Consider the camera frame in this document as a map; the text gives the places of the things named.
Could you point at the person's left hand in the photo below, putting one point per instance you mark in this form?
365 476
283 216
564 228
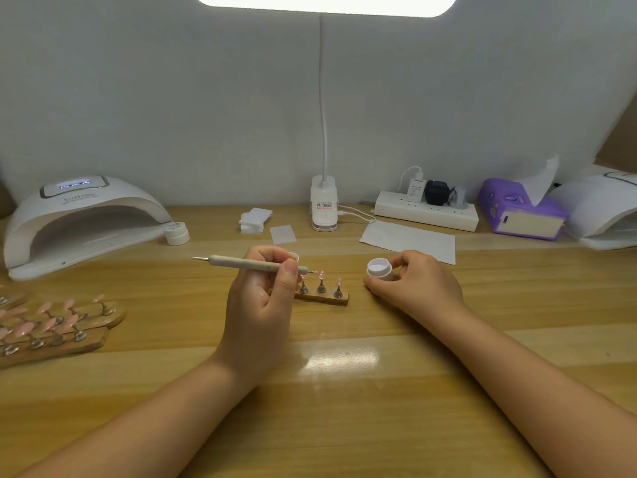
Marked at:
259 318

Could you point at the person's right hand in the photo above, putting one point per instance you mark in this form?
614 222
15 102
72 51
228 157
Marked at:
423 293

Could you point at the white gel jar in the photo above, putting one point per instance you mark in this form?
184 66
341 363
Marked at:
379 269

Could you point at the grey dotting pen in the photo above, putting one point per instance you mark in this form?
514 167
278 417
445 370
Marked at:
234 262

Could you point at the wooden nail holder strip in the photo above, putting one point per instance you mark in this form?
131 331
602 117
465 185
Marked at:
324 297

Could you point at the white nail lamp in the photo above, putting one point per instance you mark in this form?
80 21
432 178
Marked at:
80 214
600 209

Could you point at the wooden stands with pink nails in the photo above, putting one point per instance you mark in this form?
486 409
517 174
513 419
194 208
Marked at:
52 330

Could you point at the person's right forearm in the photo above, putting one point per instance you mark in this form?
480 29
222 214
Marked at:
547 403

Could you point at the person's left forearm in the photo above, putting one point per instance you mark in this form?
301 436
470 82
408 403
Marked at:
134 433

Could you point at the white desk lamp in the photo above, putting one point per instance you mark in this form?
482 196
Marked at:
324 204

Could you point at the white paper sheet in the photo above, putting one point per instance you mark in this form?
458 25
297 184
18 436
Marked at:
408 242

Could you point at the white power strip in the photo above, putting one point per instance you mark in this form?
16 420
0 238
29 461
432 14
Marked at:
426 210

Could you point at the small white paper square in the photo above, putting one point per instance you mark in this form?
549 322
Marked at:
284 234

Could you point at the stack of white cotton pads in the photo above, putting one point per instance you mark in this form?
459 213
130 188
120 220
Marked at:
256 221

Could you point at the black plug adapter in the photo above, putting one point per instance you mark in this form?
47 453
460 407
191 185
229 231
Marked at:
438 192

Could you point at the grey plug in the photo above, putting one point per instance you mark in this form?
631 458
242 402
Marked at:
459 197

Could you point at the white charger plug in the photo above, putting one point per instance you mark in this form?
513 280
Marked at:
415 189

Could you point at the purple tissue box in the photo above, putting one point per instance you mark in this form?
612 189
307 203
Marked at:
503 209

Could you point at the small closed white jar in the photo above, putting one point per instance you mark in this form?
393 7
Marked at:
177 234

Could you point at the white tissue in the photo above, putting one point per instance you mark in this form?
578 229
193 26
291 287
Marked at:
541 181

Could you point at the brown wooden board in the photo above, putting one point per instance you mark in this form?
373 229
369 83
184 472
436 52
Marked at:
619 139

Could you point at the brown cardboard box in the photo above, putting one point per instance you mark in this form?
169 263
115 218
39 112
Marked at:
6 202

